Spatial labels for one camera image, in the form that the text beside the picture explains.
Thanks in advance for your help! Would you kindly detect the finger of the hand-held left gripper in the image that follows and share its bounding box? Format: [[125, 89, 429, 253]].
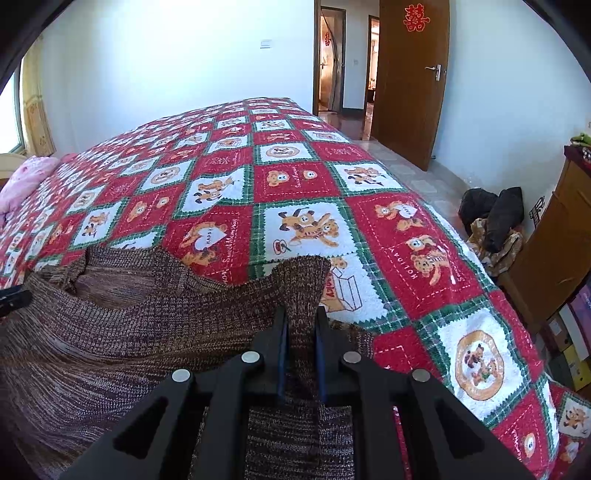
[[0, 285, 33, 319]]

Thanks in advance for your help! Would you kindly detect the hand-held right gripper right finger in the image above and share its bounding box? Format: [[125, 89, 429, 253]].
[[316, 306, 546, 480]]

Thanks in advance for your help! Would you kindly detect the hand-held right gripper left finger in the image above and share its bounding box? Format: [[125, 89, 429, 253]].
[[59, 307, 290, 480]]

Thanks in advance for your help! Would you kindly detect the brown knit sweater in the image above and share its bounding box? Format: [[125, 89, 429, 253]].
[[0, 244, 377, 480]]

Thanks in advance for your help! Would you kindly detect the pink pillow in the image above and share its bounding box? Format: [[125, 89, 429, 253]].
[[0, 156, 61, 216]]

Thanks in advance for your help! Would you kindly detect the wooden headboard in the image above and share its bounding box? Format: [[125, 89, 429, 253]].
[[0, 154, 28, 185]]

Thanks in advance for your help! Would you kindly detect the window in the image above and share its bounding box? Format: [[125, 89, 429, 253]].
[[0, 69, 26, 155]]

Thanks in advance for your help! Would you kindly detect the red checked printed bedsheet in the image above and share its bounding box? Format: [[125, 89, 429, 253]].
[[0, 97, 588, 480]]

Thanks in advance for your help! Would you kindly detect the black bag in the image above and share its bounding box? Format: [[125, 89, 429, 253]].
[[459, 188, 500, 228]]

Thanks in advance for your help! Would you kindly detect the yellow box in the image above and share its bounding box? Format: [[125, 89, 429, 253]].
[[561, 344, 591, 389]]

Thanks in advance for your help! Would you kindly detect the wooden desk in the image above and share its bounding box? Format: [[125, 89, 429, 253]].
[[501, 145, 591, 334]]

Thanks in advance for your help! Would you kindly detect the black metal stand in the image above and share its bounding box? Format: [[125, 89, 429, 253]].
[[529, 196, 547, 228]]

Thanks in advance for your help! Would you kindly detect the brown wooden door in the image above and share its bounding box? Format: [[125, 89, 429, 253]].
[[372, 0, 451, 172]]

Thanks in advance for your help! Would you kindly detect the red paper door decoration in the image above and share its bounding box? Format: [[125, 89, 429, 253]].
[[403, 4, 431, 34]]

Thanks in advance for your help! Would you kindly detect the brown door frame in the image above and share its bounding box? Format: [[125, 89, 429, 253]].
[[313, 0, 382, 117]]

